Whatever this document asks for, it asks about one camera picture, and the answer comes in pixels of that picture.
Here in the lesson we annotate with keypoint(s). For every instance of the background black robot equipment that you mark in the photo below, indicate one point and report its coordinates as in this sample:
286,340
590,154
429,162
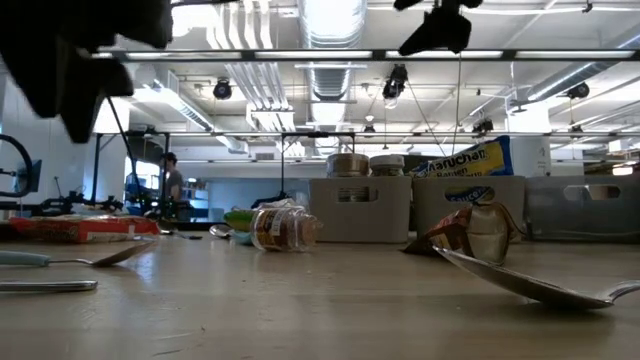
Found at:
75,204

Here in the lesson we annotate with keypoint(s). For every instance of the black ceiling spotlight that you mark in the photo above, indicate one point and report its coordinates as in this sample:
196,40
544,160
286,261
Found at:
482,125
395,82
578,90
222,89

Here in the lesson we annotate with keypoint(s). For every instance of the glass spice jar cork stopper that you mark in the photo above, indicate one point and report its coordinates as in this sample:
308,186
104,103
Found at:
280,230

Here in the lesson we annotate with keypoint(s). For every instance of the person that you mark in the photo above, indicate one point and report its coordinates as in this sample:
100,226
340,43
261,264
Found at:
174,182

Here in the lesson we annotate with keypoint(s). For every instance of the brown snack pouch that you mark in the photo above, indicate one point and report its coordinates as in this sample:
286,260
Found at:
480,230

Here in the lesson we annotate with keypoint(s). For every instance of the background black metal frame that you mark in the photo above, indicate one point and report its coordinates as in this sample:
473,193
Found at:
320,134

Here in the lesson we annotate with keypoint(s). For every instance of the blue-lit background monitor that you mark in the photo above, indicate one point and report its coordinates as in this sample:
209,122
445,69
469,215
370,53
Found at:
31,175

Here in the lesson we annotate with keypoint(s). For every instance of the dark grey translucent bin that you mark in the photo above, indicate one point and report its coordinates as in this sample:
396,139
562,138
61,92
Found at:
575,220

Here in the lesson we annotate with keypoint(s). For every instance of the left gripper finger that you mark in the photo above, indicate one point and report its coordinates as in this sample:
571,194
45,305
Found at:
35,82
92,90

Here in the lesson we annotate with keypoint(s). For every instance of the silver round ventilation duct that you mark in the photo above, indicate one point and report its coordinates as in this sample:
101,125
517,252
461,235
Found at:
332,30

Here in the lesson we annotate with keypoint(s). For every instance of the light grey storage bin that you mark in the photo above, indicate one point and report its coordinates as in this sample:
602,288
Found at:
435,215
325,225

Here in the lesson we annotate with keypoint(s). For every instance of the black flat screen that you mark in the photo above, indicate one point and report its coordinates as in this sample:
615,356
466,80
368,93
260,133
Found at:
412,162

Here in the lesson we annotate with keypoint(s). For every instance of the black spoon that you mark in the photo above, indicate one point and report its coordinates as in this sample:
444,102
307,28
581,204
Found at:
187,235

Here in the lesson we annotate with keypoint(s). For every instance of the white-lidded spice jar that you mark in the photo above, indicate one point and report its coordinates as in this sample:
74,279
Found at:
386,162

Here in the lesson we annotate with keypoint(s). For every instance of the red ramen packet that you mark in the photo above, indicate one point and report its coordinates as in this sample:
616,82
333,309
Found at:
75,230

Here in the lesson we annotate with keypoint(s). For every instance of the blue yellow Maruchan ramen packet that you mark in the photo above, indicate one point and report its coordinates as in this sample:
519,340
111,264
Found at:
465,160

